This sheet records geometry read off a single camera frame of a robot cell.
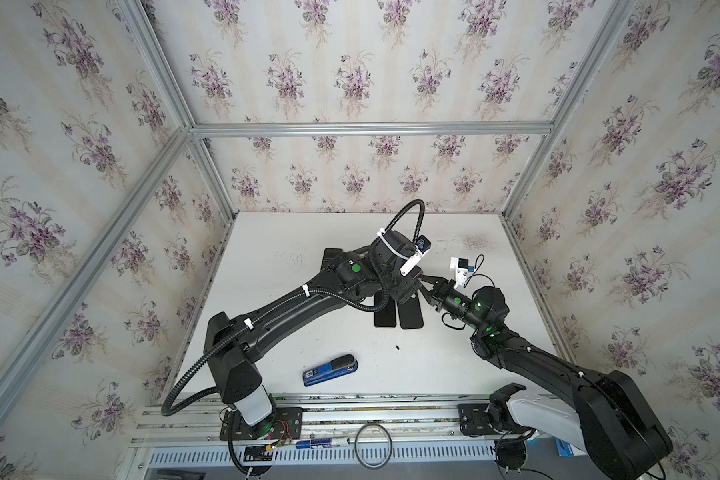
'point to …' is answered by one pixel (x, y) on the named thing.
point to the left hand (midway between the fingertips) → (406, 267)
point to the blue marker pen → (316, 443)
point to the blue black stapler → (339, 366)
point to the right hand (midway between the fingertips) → (409, 281)
